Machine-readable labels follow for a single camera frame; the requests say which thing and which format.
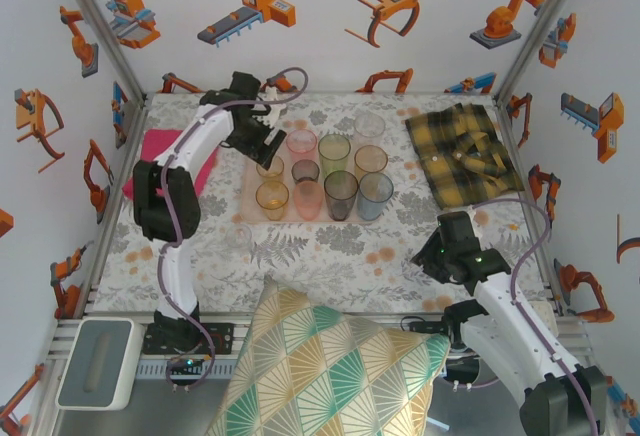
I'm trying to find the amber plastic glass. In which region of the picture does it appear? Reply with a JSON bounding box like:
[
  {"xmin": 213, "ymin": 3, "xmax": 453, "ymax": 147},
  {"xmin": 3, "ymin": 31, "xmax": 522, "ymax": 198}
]
[
  {"xmin": 255, "ymin": 154, "xmax": 286, "ymax": 181},
  {"xmin": 255, "ymin": 180, "xmax": 291, "ymax": 221}
]

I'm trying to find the pink plastic glass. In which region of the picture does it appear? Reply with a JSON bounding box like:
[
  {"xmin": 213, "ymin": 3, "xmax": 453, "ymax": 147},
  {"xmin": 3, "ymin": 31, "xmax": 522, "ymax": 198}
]
[{"xmin": 285, "ymin": 129, "xmax": 319, "ymax": 160}]

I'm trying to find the small dark grey glass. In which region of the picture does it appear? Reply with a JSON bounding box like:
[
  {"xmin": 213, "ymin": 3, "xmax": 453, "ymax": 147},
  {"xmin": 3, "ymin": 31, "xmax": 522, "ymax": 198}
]
[{"xmin": 290, "ymin": 158, "xmax": 321, "ymax": 186}]

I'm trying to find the green plastic glass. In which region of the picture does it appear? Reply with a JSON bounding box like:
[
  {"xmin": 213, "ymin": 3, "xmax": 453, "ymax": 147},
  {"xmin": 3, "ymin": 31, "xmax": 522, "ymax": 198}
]
[{"xmin": 317, "ymin": 133, "xmax": 352, "ymax": 177}]

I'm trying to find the peach plastic glass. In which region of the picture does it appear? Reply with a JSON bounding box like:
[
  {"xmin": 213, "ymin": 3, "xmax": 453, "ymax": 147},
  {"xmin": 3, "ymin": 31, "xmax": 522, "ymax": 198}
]
[{"xmin": 292, "ymin": 180, "xmax": 323, "ymax": 221}]

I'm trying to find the blue plastic glass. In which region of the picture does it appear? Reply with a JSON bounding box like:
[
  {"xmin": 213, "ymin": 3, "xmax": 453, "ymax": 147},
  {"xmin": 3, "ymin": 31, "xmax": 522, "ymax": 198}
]
[{"xmin": 357, "ymin": 171, "xmax": 395, "ymax": 221}]

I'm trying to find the tall dark grey glass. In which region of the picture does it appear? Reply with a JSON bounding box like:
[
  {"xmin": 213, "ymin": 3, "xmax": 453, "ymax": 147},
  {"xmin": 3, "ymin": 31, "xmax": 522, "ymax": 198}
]
[{"xmin": 323, "ymin": 170, "xmax": 360, "ymax": 222}]

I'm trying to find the tall clear plastic glass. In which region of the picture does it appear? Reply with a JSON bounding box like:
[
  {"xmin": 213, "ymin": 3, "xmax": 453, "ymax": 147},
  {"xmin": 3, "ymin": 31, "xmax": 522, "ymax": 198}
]
[{"xmin": 353, "ymin": 113, "xmax": 387, "ymax": 145}]

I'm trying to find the pale orange plastic glass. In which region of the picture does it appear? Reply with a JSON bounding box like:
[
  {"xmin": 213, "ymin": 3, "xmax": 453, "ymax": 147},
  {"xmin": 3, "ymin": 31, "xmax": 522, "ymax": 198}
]
[{"xmin": 353, "ymin": 144, "xmax": 389, "ymax": 180}]

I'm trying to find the floral tablecloth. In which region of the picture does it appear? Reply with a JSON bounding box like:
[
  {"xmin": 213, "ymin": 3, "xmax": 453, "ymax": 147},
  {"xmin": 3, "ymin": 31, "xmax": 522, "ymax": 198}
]
[{"xmin": 92, "ymin": 91, "xmax": 551, "ymax": 315}]

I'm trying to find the small clear plastic glass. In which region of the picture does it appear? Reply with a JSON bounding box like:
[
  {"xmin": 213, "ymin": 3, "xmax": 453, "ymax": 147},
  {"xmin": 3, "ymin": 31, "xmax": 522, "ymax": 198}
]
[{"xmin": 223, "ymin": 224, "xmax": 253, "ymax": 250}]

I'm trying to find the pink folded cloth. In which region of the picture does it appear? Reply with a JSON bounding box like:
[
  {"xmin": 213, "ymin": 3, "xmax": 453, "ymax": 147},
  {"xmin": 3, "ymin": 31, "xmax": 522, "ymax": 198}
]
[{"xmin": 122, "ymin": 128, "xmax": 219, "ymax": 202}]

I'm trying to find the white square clock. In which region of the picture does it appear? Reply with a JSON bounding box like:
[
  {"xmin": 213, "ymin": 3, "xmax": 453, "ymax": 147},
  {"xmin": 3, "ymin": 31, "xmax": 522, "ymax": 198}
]
[{"xmin": 529, "ymin": 299, "xmax": 557, "ymax": 330}]

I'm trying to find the yellow black plaid shirt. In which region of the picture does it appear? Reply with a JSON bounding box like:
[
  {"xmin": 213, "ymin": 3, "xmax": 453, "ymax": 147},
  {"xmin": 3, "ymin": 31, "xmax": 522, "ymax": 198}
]
[{"xmin": 404, "ymin": 104, "xmax": 525, "ymax": 206}]

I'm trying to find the teal yellow patterned pillow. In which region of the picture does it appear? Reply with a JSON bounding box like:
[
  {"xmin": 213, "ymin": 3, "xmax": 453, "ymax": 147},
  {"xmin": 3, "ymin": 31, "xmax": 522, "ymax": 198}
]
[{"xmin": 208, "ymin": 275, "xmax": 449, "ymax": 436}]

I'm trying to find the white grey tissue box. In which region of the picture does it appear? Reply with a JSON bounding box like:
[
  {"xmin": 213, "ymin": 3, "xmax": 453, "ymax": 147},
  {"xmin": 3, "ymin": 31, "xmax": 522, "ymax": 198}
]
[{"xmin": 54, "ymin": 318, "xmax": 146, "ymax": 411}]

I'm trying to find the black cable plug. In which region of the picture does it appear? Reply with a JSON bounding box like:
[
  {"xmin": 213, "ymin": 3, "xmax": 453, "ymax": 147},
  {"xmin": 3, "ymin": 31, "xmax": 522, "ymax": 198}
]
[{"xmin": 402, "ymin": 314, "xmax": 446, "ymax": 338}]

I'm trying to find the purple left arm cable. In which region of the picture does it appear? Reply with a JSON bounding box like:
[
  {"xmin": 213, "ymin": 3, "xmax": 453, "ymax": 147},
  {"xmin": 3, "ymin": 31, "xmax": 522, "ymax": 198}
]
[{"xmin": 157, "ymin": 66, "xmax": 309, "ymax": 393}]

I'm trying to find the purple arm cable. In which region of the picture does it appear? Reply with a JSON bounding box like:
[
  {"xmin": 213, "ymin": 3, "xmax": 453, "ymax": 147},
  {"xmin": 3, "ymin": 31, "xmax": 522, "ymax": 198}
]
[
  {"xmin": 449, "ymin": 197, "xmax": 601, "ymax": 436},
  {"xmin": 157, "ymin": 66, "xmax": 309, "ymax": 393}
]

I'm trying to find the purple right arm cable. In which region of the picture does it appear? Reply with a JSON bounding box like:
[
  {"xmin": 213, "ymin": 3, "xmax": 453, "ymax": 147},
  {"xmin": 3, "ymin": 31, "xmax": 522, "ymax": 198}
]
[{"xmin": 449, "ymin": 197, "xmax": 601, "ymax": 436}]

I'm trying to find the aluminium table frame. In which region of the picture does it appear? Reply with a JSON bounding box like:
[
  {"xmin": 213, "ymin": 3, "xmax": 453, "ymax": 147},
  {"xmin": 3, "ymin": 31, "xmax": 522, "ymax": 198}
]
[{"xmin": 47, "ymin": 93, "xmax": 594, "ymax": 377}]

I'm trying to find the aluminium frame post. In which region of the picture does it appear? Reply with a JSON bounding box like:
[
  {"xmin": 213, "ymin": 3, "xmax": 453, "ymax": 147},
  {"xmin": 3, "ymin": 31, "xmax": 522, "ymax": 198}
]
[
  {"xmin": 49, "ymin": 0, "xmax": 149, "ymax": 102},
  {"xmin": 494, "ymin": 0, "xmax": 596, "ymax": 102}
]

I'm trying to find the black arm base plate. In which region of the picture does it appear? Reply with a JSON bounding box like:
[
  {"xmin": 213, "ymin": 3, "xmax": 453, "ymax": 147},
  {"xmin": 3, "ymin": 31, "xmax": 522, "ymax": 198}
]
[{"xmin": 144, "ymin": 323, "xmax": 236, "ymax": 357}]

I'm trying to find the grey slotted cable duct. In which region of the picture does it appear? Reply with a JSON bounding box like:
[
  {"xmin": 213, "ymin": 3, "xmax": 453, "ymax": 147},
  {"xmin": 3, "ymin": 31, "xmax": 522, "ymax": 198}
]
[{"xmin": 142, "ymin": 359, "xmax": 236, "ymax": 378}]

